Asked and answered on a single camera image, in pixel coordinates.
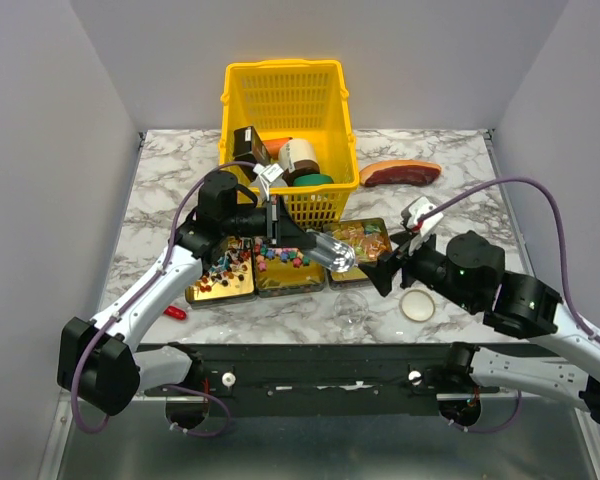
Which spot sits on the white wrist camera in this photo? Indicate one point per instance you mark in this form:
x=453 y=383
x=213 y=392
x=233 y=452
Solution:
x=419 y=227
x=268 y=177

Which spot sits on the red small object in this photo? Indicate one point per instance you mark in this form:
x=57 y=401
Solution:
x=175 y=313

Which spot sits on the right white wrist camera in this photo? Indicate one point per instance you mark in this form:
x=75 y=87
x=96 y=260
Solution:
x=419 y=227

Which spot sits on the white brown jar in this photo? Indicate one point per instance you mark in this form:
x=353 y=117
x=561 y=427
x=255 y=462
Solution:
x=297 y=158

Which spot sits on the black base frame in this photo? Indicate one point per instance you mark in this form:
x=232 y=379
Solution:
x=323 y=379

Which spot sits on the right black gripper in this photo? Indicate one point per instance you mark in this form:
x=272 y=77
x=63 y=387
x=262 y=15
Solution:
x=379 y=273

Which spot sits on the metal candy scoop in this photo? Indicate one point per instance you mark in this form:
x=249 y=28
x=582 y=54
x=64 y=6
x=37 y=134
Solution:
x=331 y=253

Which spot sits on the black box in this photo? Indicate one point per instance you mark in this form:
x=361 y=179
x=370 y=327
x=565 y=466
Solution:
x=249 y=150

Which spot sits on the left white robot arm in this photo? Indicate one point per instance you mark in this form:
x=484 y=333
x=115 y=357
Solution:
x=99 y=359

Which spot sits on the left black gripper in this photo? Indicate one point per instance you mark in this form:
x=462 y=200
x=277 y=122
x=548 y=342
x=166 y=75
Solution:
x=282 y=229

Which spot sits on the orange carrot toy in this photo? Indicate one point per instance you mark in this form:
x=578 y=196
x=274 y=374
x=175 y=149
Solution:
x=273 y=146

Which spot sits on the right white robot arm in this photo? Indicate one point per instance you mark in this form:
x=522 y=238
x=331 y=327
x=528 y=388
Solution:
x=471 y=274

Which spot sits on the yellow plastic basket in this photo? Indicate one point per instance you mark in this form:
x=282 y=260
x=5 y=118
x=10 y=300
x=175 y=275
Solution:
x=301 y=99

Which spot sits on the clear plastic jar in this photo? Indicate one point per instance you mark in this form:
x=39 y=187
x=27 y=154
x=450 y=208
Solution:
x=351 y=312

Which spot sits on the toy meat slice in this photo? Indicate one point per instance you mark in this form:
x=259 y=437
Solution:
x=400 y=172

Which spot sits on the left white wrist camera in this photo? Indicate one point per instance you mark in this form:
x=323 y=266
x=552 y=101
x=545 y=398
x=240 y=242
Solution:
x=268 y=177

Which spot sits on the gold jar lid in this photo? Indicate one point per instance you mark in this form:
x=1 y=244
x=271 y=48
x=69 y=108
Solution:
x=417 y=305

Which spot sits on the gold candy tin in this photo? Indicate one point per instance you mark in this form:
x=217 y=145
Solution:
x=368 y=237
x=230 y=278
x=284 y=271

